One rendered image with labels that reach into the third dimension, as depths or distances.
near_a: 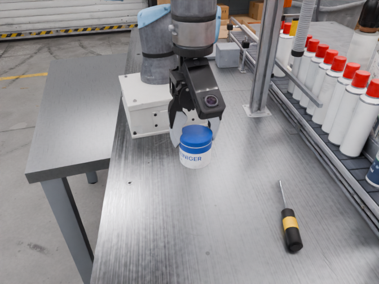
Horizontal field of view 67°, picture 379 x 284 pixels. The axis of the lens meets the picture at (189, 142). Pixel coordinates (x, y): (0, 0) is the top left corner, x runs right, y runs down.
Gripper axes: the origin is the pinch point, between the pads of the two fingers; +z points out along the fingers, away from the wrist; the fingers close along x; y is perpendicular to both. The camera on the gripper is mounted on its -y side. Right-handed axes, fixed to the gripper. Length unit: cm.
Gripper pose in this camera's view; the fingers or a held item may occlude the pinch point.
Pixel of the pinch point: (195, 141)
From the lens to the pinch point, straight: 60.3
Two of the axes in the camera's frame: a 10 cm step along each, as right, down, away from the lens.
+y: -3.0, -5.7, 7.7
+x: -9.5, 1.8, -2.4
